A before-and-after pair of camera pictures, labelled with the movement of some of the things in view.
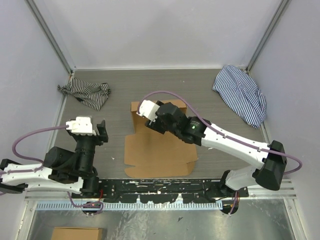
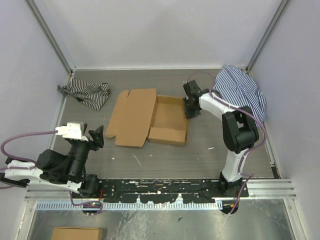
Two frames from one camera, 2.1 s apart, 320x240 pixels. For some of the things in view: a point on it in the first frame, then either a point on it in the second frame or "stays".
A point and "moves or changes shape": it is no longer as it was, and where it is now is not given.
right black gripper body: [159, 125] -> [189, 111]
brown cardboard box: [151, 153] moves or changes shape
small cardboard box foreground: [77, 233] stays
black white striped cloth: [92, 94] stays
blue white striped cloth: [240, 90] stays
